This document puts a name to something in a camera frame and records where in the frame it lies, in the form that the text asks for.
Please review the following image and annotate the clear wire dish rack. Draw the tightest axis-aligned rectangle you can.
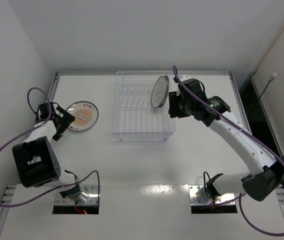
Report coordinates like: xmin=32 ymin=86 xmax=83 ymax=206
xmin=112 ymin=71 xmax=175 ymax=143

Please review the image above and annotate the orange sunburst pattern plate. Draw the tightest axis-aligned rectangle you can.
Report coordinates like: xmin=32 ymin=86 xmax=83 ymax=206
xmin=66 ymin=101 xmax=99 ymax=132

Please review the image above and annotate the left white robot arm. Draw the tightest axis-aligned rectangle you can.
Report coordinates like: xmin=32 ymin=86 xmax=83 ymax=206
xmin=12 ymin=102 xmax=75 ymax=188

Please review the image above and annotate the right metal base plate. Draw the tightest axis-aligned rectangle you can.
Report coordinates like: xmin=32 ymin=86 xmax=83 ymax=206
xmin=189 ymin=185 xmax=236 ymax=207

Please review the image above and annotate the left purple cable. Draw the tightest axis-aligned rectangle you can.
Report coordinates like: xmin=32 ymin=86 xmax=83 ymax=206
xmin=0 ymin=87 xmax=100 ymax=208

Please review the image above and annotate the metal base plate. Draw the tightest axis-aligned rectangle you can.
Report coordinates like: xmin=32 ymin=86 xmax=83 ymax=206
xmin=54 ymin=185 xmax=99 ymax=207
xmin=189 ymin=185 xmax=236 ymax=207

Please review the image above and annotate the black wall cable with plug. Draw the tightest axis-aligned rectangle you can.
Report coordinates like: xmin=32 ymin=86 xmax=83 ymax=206
xmin=258 ymin=72 xmax=277 ymax=100

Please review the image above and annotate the green rimmed white plate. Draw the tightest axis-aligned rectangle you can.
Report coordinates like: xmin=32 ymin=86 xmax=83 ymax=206
xmin=162 ymin=75 xmax=170 ymax=105

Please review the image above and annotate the grey rimmed white plate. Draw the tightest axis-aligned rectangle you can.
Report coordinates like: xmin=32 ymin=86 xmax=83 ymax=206
xmin=151 ymin=75 xmax=165 ymax=108

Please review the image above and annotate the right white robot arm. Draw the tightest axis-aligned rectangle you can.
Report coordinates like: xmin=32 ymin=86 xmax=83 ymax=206
xmin=169 ymin=75 xmax=284 ymax=202

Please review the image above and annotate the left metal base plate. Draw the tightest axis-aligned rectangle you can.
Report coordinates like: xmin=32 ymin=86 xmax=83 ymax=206
xmin=54 ymin=185 xmax=99 ymax=207

